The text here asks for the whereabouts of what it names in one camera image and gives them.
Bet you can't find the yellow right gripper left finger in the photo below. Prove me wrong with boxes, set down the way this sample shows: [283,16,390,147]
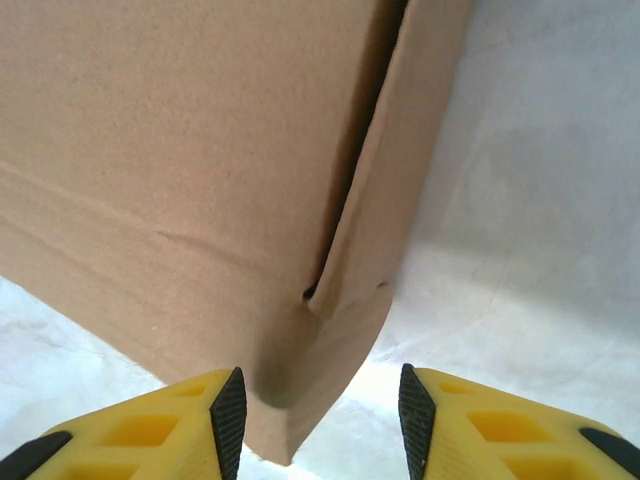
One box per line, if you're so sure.
[0,366,246,480]

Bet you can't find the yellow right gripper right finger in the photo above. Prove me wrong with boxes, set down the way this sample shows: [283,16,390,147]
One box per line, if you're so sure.
[398,363,640,480]

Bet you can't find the brown cardboard paper box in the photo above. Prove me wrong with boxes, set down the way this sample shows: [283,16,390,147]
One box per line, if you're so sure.
[0,0,477,467]

